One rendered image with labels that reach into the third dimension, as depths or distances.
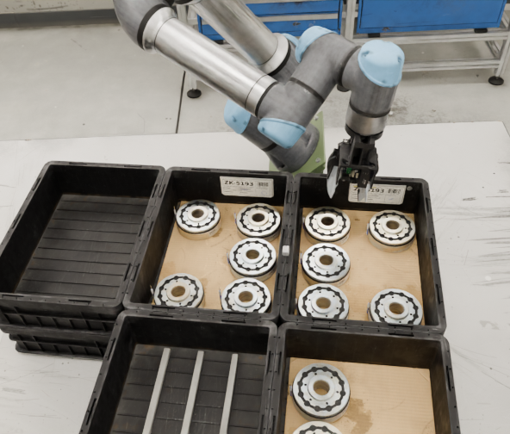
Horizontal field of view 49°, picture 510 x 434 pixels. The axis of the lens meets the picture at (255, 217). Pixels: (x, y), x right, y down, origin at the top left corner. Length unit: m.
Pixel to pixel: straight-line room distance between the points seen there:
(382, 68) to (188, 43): 0.36
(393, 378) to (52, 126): 2.47
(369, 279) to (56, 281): 0.68
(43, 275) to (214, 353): 0.44
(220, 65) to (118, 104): 2.21
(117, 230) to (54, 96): 2.12
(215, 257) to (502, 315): 0.66
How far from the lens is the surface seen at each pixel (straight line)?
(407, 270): 1.26
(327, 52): 1.01
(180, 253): 1.28
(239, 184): 1.32
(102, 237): 1.36
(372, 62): 0.96
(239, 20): 1.29
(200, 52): 1.07
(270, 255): 1.22
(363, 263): 1.25
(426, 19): 3.09
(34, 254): 1.39
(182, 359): 1.13
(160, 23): 1.12
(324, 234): 1.26
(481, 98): 3.27
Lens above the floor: 1.81
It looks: 47 degrees down
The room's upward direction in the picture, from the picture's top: 4 degrees counter-clockwise
